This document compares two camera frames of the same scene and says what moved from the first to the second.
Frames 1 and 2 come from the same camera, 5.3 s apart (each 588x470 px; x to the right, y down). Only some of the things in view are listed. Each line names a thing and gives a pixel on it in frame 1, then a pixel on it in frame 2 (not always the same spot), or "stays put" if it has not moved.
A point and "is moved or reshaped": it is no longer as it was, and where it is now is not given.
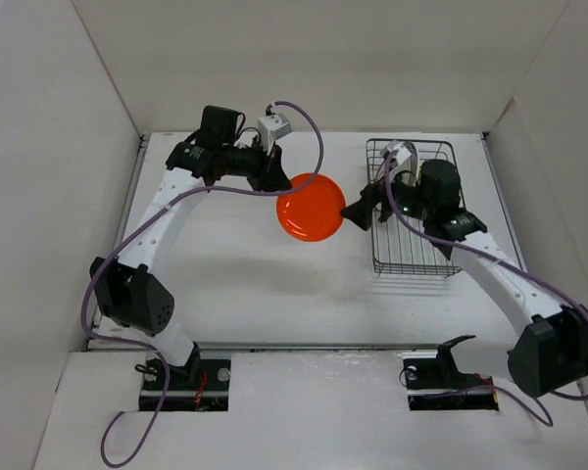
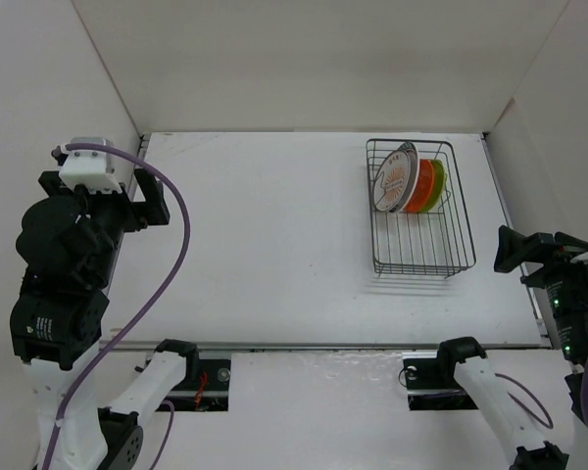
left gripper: [269, 165] to [156, 208]
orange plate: [313, 213] is moved or reshaped
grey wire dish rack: [404, 244] stays put
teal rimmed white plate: [414, 165] stays put
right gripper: [361, 211] to [514, 247]
